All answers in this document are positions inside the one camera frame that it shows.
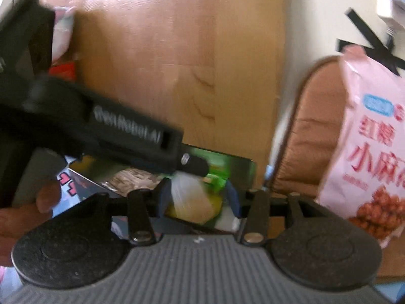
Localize printed cartoon pig blanket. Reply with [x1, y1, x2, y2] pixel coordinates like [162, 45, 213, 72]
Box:
[0, 157, 405, 304]

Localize large pink snack bag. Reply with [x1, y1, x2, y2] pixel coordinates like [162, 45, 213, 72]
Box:
[316, 45, 405, 249]

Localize clear rice cake packet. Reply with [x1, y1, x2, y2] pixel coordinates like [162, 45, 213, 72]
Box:
[165, 171, 241, 232]

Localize black tape cross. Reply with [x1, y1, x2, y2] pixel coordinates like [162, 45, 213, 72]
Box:
[337, 8, 405, 77]

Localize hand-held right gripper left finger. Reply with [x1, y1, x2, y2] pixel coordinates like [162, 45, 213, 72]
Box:
[92, 179, 173, 246]

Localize clear nut snack packet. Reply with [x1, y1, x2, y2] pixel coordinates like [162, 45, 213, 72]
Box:
[108, 168, 162, 194]

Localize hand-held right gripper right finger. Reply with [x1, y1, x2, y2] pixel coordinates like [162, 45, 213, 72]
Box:
[225, 180, 307, 246]

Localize green cracker packet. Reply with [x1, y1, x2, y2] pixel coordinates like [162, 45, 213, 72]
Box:
[190, 152, 230, 194]

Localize pastel plush toy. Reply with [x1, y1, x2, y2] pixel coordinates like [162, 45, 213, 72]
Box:
[51, 6, 76, 62]

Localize red gift bag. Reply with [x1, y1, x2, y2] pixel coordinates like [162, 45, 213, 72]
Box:
[47, 62, 78, 83]

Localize black cardboard box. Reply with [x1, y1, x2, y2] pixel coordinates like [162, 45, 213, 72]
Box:
[68, 144, 257, 229]

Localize person's left hand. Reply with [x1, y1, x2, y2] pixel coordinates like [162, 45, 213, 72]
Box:
[0, 180, 62, 267]

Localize wooden chair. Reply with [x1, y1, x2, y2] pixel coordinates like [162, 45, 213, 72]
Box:
[269, 55, 405, 279]

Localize wooden headboard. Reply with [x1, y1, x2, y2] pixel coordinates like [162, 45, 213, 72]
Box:
[41, 0, 288, 178]

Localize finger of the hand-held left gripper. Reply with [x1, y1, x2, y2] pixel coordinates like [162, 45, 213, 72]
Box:
[175, 150, 210, 177]

